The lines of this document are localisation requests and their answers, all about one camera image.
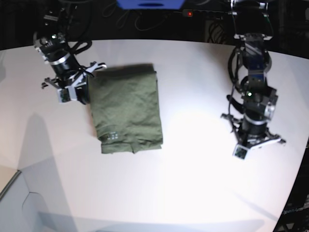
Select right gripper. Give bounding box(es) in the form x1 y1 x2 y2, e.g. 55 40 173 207
41 62 107 105

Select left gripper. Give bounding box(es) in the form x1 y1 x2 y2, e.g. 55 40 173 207
221 114 286 159

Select green t-shirt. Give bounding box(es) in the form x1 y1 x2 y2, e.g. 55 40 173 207
88 63 163 154

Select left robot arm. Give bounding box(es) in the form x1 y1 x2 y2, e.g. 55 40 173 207
221 0 286 159

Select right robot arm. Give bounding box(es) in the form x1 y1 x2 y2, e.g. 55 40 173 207
33 0 107 105

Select blue box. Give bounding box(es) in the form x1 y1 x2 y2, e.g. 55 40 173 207
116 0 185 10

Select black power strip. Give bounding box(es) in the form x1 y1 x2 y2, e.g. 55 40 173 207
182 9 229 20

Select grey floor cables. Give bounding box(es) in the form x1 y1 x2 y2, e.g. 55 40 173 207
101 0 174 31

